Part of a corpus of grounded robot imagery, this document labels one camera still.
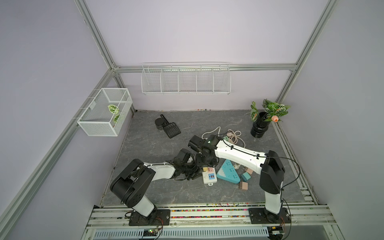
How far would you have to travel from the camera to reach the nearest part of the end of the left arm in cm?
74

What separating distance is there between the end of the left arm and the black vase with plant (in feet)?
1.40

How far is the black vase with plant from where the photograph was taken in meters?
0.83
